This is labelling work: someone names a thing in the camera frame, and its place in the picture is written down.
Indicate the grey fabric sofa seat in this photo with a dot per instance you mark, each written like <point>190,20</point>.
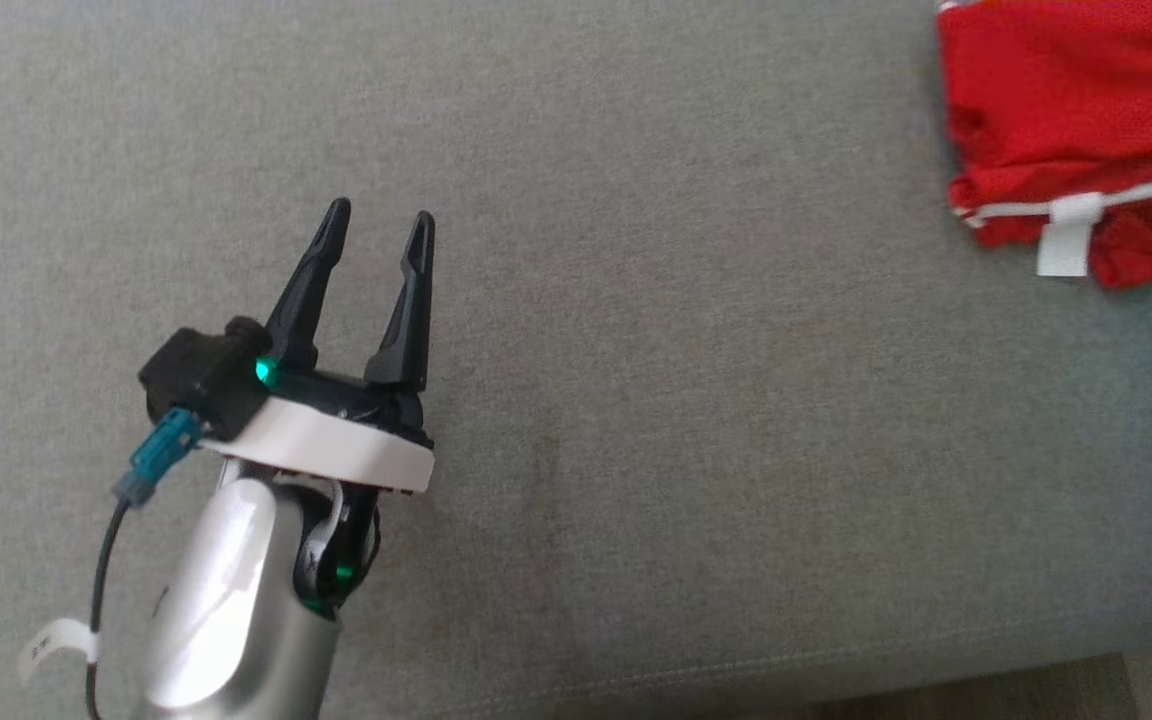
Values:
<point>636,400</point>

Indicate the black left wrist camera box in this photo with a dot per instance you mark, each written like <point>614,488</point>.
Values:
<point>201,380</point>

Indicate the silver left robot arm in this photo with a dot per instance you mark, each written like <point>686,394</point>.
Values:
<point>226,600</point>

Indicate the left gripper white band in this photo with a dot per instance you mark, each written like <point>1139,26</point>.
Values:
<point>336,445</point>

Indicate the red jersey white sleeves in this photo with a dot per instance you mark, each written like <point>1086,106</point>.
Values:
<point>1076,110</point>

